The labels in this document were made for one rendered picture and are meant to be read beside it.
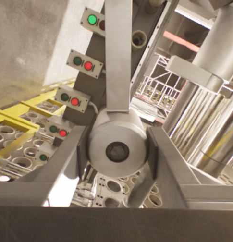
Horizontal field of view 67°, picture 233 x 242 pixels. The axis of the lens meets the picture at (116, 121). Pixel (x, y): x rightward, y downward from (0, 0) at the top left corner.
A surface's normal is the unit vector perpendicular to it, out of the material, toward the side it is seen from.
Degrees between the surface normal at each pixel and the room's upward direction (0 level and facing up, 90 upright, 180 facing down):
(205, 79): 90
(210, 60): 126
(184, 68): 90
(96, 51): 90
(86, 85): 90
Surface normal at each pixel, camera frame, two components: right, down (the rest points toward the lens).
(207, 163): -0.52, 0.04
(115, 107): -0.02, 0.30
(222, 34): -0.69, -0.09
